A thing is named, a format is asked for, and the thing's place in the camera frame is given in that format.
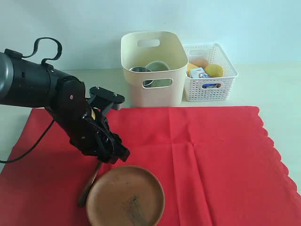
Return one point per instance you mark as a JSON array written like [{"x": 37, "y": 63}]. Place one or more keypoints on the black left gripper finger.
[
  {"x": 107, "y": 158},
  {"x": 121, "y": 151}
]

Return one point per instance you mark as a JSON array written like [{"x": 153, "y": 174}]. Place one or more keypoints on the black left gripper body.
[{"x": 85, "y": 123}]

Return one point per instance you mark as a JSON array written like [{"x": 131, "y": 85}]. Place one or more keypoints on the brown round plate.
[{"x": 126, "y": 196}]

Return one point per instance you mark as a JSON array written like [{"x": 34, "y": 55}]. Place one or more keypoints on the dark wooden spoon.
[{"x": 83, "y": 196}]

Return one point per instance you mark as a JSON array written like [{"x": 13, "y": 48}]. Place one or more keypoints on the stainless steel cup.
[{"x": 141, "y": 69}]

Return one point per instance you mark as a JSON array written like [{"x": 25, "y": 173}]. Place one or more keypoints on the pale green ceramic bowl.
[{"x": 157, "y": 66}]

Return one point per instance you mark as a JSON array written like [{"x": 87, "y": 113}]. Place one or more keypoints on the red table cloth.
[{"x": 217, "y": 166}]

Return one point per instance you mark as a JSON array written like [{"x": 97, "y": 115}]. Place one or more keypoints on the yellow cheese wedge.
[{"x": 190, "y": 66}]

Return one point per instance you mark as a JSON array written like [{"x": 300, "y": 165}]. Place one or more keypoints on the blue white milk carton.
[{"x": 199, "y": 73}]

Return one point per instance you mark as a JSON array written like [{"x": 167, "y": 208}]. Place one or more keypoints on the brown egg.
[{"x": 200, "y": 62}]

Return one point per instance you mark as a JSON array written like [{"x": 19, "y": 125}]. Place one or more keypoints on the yellow lemon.
[{"x": 214, "y": 70}]

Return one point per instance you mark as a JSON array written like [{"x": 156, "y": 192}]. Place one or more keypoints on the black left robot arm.
[{"x": 27, "y": 84}]

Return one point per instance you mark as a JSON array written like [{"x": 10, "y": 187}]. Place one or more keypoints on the cream plastic storage bin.
[{"x": 153, "y": 89}]

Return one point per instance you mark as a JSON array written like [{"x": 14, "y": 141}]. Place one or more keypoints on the white perforated plastic basket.
[{"x": 209, "y": 89}]

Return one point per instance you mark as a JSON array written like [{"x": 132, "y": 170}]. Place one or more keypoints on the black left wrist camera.
[{"x": 104, "y": 100}]

